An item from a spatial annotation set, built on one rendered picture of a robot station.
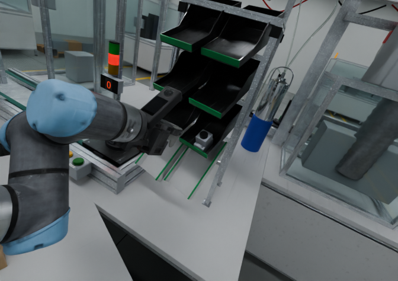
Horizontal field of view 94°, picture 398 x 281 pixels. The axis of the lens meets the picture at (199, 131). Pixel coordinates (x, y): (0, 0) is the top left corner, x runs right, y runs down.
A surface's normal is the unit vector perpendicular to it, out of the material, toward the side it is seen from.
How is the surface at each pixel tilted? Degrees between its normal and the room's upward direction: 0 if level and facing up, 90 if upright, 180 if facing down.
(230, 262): 0
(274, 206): 90
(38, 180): 40
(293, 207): 90
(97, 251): 0
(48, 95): 65
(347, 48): 90
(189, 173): 45
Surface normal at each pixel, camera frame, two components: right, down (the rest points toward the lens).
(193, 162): -0.22, -0.42
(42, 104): -0.38, -0.13
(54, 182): 0.87, -0.26
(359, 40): -0.43, 0.33
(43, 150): 0.65, -0.29
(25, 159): 0.15, -0.26
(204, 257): 0.25, -0.85
